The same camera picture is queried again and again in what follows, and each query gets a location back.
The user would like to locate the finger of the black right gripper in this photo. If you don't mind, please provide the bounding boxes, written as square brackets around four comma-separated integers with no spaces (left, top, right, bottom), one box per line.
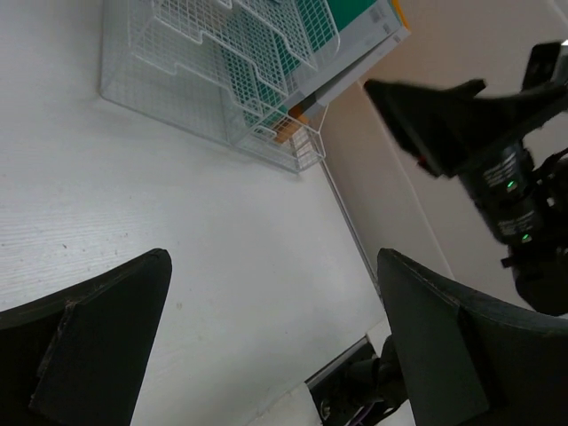
[364,79,486,178]
[456,83,567,175]

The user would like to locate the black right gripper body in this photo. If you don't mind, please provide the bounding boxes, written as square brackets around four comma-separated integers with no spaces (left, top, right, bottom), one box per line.
[459,141,567,248]

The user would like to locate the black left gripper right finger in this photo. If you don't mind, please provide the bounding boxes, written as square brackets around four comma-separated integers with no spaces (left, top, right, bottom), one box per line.
[377,248,567,425]

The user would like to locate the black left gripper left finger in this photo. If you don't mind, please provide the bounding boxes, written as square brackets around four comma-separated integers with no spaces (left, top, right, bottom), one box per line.
[1,248,172,425]

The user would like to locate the orange notebook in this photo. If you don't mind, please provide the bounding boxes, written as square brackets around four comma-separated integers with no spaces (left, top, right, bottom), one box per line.
[272,1,410,144]

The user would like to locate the green notebook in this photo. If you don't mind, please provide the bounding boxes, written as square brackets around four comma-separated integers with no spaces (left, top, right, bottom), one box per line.
[219,0,394,130]

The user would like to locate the metal rail at right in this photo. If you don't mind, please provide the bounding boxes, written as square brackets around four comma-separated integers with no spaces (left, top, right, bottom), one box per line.
[320,160,383,300]

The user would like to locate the white wire desk organizer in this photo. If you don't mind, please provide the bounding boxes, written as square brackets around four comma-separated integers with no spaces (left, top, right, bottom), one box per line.
[99,1,325,173]

